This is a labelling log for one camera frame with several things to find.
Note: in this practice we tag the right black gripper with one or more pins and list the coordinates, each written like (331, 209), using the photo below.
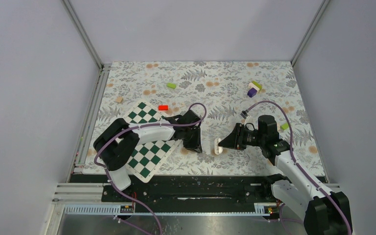
(235, 139)

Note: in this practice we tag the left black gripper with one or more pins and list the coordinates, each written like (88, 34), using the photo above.
(196, 145)

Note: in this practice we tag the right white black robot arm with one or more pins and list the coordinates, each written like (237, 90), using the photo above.
(323, 211)

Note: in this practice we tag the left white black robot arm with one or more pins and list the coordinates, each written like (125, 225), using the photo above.
(117, 143)

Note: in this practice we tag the red block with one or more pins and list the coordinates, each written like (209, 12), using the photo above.
(163, 107)

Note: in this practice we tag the lime green block left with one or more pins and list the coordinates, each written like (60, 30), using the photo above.
(171, 85)

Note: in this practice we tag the lime green block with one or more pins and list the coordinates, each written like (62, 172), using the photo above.
(284, 126)
(256, 84)
(171, 85)

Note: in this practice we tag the green white chessboard mat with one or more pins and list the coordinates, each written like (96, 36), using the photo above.
(147, 157)

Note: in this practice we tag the floral patterned table mat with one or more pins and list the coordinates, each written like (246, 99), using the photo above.
(217, 91)

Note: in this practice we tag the purple block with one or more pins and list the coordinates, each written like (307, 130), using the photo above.
(252, 92)

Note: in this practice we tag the lime green block right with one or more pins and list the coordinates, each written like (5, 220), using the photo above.
(284, 126)

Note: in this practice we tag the white cream block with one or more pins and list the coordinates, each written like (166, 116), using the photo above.
(253, 86)

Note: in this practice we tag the lime green block far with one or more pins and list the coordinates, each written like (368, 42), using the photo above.
(256, 84)

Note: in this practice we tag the tan wooden block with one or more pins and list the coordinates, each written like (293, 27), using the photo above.
(119, 99)

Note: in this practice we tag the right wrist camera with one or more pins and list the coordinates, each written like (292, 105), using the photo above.
(246, 118)

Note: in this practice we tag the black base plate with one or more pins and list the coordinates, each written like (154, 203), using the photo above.
(188, 195)

